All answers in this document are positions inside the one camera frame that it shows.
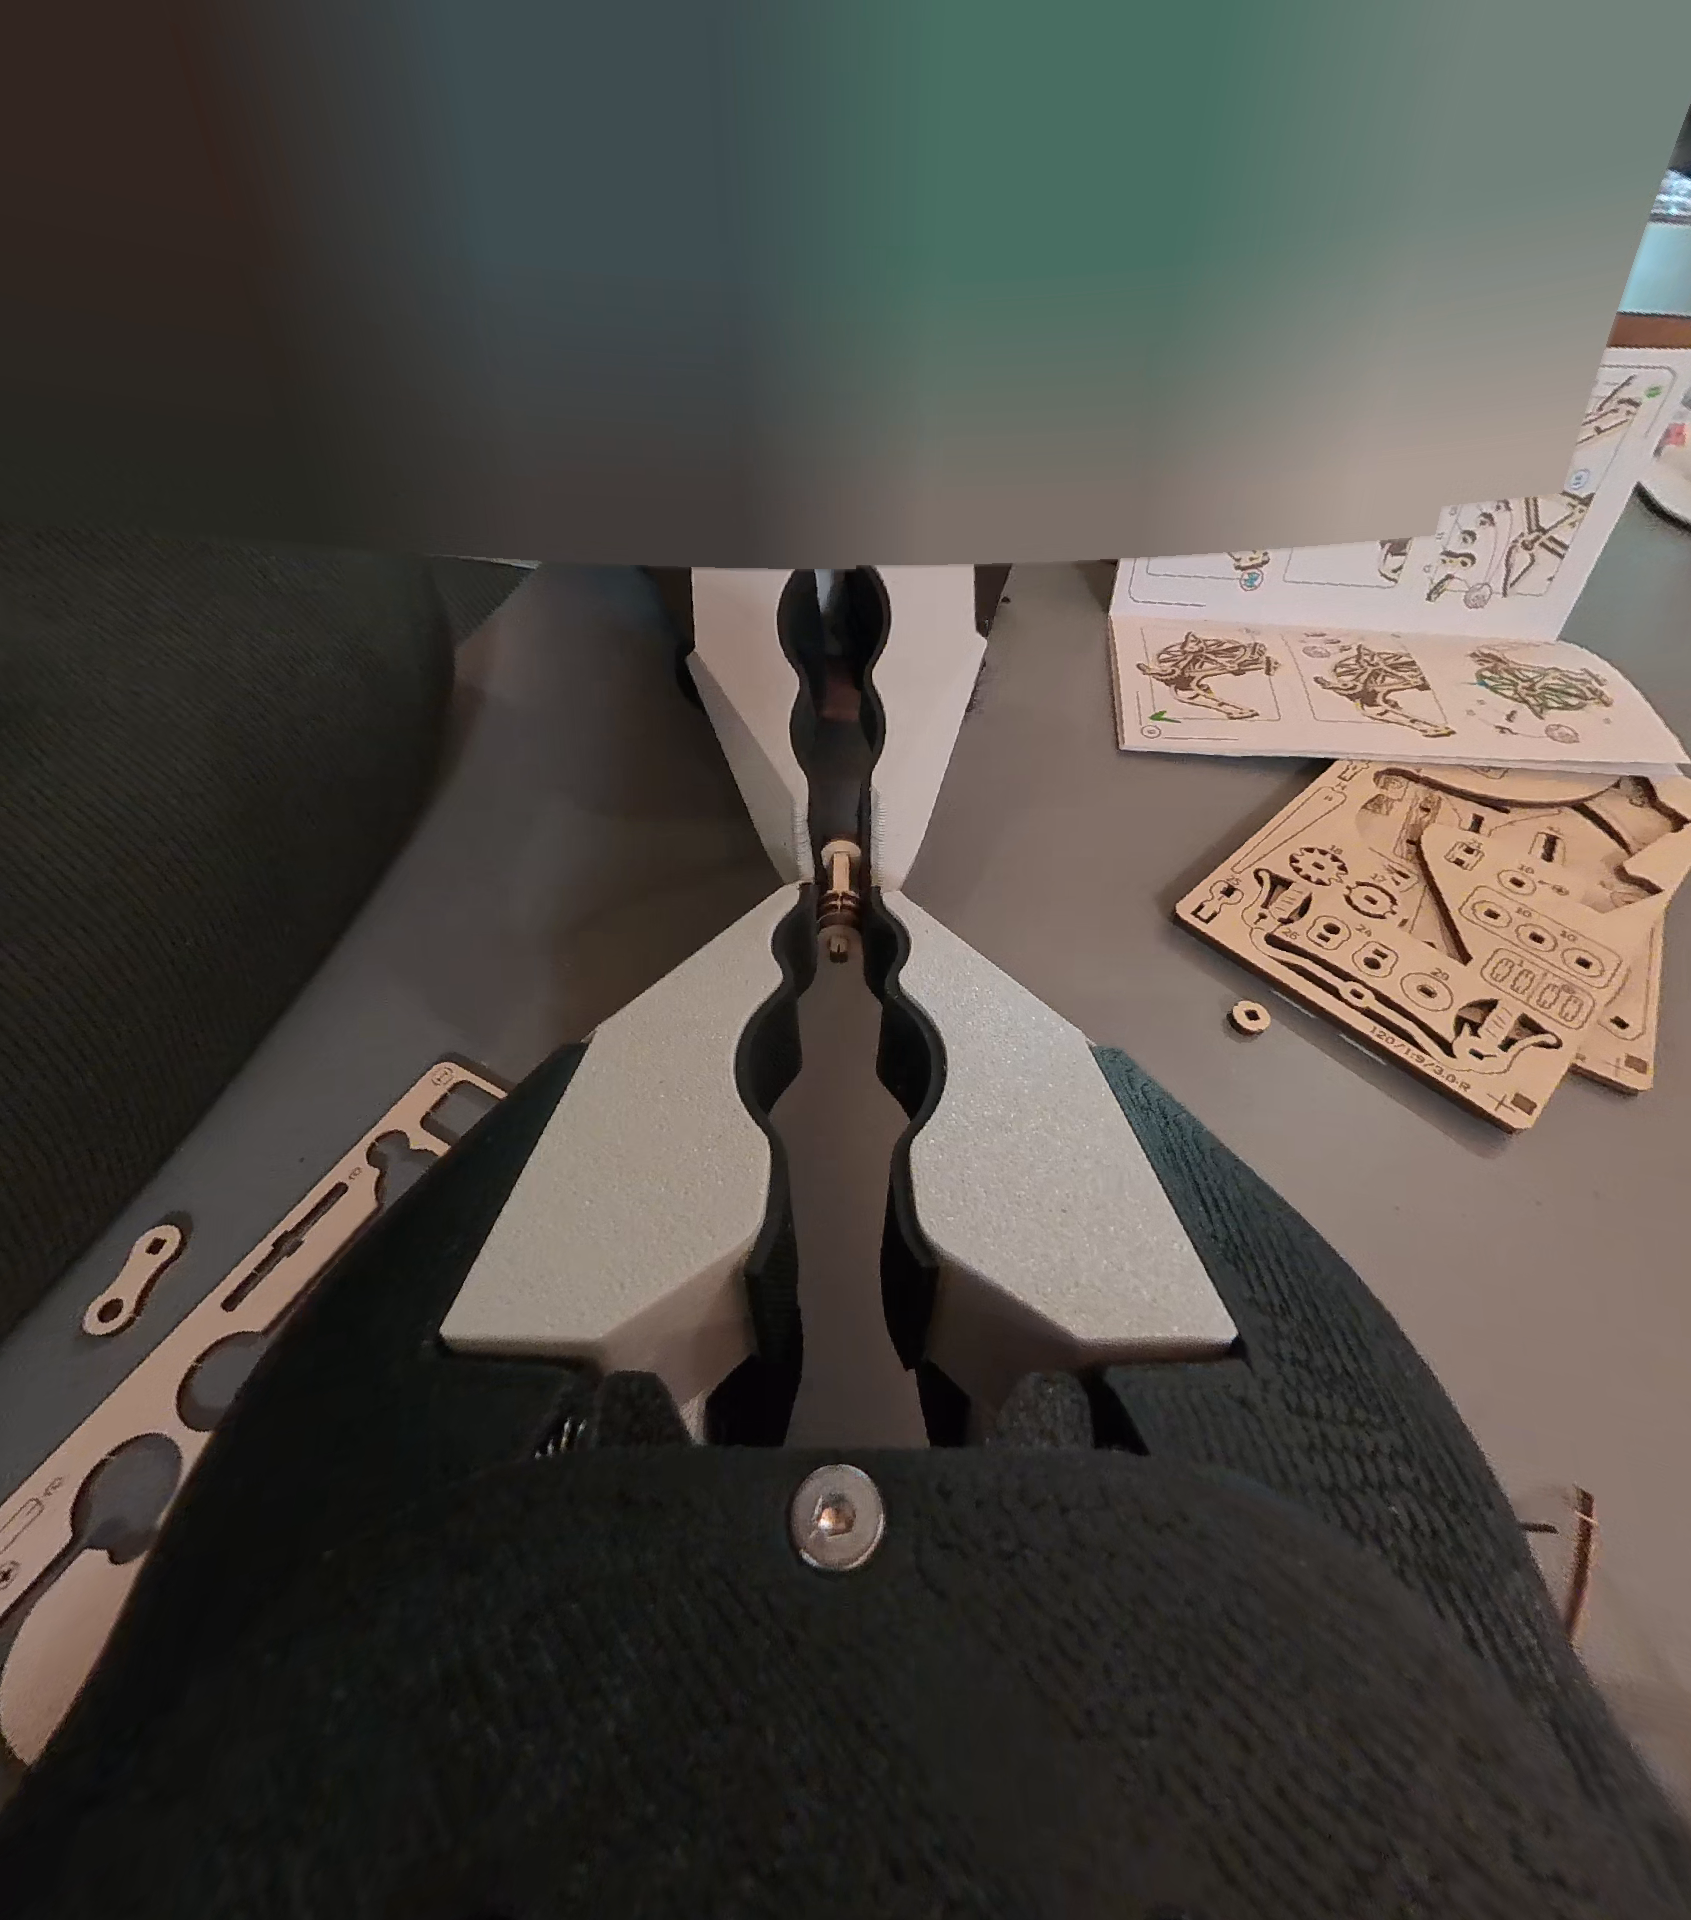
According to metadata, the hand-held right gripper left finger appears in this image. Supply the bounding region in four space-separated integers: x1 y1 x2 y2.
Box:
440 881 806 1439

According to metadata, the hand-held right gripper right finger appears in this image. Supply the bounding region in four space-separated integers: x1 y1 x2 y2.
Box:
868 899 1245 1445

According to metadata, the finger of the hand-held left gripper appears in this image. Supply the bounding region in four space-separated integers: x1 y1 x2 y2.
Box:
834 565 980 883
686 565 816 888

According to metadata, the small wooden link part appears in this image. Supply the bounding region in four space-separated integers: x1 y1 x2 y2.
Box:
816 839 872 964

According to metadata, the loose wooden link piece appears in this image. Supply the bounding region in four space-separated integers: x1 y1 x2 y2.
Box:
82 1220 188 1339

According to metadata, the person's left forearm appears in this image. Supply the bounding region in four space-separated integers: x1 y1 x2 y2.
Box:
0 499 460 1445

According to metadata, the large wooden parts sheet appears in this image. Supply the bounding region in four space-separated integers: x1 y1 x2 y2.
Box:
1175 756 1691 1135

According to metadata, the small wooden parts sheet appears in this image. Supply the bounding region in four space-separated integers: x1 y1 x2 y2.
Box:
1561 775 1691 1096

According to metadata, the paper instruction booklet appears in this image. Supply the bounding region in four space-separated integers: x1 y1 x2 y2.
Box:
1108 350 1691 768

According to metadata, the thin wooden arc piece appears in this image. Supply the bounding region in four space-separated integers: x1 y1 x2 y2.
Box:
1531 1481 1597 1648

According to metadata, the emptied wooden sheet frame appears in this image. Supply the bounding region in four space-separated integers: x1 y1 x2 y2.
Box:
0 1055 518 1789

